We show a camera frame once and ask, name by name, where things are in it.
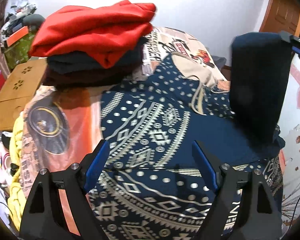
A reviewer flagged yellow knitted blanket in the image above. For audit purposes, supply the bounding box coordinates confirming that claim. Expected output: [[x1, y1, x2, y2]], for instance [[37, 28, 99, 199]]
[[8, 111, 27, 230]]

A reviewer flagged navy patterned hooded garment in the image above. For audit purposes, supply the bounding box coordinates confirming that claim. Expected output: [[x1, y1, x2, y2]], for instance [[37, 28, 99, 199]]
[[86, 31, 294, 240]]

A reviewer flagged dark folded clothes stack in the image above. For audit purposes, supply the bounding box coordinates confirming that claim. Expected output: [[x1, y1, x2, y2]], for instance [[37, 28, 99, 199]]
[[43, 37, 148, 88]]

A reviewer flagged grey neck pillow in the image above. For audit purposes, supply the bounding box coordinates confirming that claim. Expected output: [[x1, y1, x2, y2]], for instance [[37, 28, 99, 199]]
[[22, 14, 46, 32]]

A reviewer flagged red folded garment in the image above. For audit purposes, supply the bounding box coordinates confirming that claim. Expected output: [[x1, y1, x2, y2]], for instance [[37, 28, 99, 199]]
[[29, 0, 156, 69]]

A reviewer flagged wooden folding lap desk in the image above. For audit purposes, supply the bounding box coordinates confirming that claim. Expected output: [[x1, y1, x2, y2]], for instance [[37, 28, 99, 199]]
[[0, 58, 47, 131]]

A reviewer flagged brown wooden door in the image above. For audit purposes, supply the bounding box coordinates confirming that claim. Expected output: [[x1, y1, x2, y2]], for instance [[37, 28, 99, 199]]
[[259, 0, 300, 37]]

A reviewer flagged orange box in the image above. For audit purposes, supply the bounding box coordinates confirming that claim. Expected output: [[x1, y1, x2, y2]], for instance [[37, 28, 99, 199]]
[[6, 26, 29, 47]]

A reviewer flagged printed bed blanket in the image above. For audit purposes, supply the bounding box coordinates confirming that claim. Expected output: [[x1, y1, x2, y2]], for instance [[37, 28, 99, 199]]
[[20, 26, 285, 238]]

